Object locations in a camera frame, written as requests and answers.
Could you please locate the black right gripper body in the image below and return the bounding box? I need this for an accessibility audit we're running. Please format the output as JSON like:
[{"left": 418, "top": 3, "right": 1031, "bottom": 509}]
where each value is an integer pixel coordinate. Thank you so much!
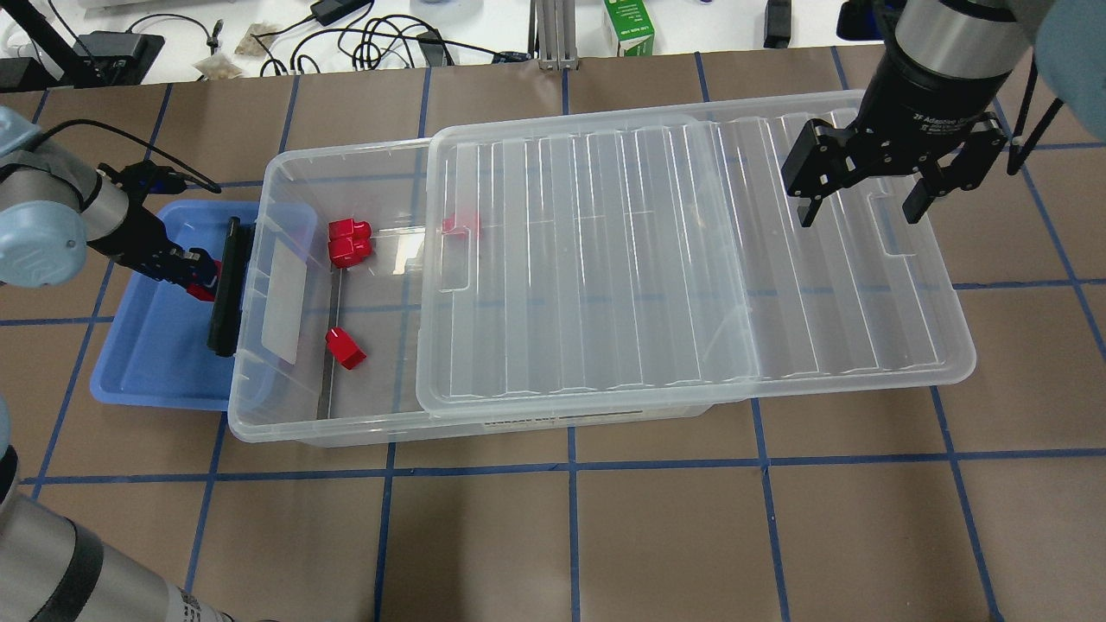
[{"left": 780, "top": 52, "right": 1008, "bottom": 197}]

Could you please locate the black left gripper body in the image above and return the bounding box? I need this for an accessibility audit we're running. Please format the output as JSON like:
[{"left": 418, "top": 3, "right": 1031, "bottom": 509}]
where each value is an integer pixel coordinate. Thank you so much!
[{"left": 91, "top": 160, "right": 194, "bottom": 284}]

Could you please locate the clear plastic box lid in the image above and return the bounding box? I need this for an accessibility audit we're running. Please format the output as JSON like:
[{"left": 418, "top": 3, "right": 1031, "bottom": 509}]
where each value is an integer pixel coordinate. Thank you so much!
[{"left": 415, "top": 90, "right": 975, "bottom": 421}]

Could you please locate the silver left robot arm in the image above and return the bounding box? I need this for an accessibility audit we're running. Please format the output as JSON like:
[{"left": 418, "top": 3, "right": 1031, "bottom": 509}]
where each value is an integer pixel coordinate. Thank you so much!
[{"left": 3, "top": 106, "right": 752, "bottom": 299}]

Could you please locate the clear plastic storage box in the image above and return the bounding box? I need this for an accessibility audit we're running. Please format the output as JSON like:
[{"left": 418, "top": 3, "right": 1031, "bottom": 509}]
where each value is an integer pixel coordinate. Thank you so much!
[{"left": 228, "top": 138, "right": 709, "bottom": 447}]

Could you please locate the blue plastic tray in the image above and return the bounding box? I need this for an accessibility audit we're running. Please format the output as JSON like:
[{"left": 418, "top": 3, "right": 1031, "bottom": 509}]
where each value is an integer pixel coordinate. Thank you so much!
[{"left": 90, "top": 200, "right": 269, "bottom": 411}]

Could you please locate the red block pair lower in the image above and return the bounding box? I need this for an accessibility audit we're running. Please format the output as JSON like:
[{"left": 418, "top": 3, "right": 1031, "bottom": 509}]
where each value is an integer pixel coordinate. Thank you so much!
[{"left": 327, "top": 238, "right": 374, "bottom": 270}]

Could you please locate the red block pair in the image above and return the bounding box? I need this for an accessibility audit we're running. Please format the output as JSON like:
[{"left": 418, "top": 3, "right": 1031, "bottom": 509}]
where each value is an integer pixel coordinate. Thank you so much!
[
  {"left": 328, "top": 218, "right": 372, "bottom": 240},
  {"left": 327, "top": 238, "right": 374, "bottom": 270}
]

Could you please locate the red block pair upper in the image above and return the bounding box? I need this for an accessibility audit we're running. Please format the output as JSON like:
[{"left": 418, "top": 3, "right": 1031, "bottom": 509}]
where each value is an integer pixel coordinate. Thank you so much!
[{"left": 328, "top": 218, "right": 372, "bottom": 240}]

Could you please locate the green white carton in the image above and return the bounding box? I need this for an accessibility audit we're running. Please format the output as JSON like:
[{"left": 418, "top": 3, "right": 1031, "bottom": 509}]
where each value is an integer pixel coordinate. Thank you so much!
[{"left": 601, "top": 0, "right": 657, "bottom": 58}]

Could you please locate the red block under lid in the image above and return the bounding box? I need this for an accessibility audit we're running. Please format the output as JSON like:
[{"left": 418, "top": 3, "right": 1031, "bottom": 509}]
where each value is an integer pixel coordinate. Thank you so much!
[{"left": 440, "top": 212, "right": 481, "bottom": 239}]

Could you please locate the black power adapter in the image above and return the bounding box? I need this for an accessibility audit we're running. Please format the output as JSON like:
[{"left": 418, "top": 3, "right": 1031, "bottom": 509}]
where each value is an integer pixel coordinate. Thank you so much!
[{"left": 309, "top": 0, "right": 374, "bottom": 27}]

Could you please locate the black box latch handle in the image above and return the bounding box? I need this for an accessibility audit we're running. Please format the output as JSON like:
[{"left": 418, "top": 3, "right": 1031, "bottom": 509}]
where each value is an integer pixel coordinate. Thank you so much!
[{"left": 207, "top": 216, "right": 254, "bottom": 357}]

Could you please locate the aluminium frame post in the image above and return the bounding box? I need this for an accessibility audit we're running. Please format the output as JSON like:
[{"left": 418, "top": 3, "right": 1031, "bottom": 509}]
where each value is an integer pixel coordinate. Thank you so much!
[{"left": 529, "top": 0, "right": 578, "bottom": 71}]

